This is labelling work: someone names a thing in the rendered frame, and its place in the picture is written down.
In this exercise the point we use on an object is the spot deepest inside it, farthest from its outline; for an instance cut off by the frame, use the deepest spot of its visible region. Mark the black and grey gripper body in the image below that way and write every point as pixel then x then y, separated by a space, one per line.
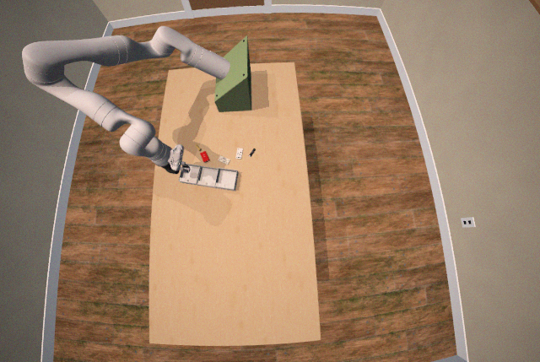
pixel 172 158

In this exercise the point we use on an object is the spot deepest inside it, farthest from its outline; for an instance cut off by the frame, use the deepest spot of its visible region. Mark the red 9 v battery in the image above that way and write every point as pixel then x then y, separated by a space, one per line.
pixel 205 157

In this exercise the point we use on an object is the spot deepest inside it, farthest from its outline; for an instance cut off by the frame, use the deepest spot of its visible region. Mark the grey rack of three labelled bins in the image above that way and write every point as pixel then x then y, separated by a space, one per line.
pixel 216 177

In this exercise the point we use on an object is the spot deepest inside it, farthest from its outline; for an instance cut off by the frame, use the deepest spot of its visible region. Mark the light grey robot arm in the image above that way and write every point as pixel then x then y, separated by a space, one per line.
pixel 44 67

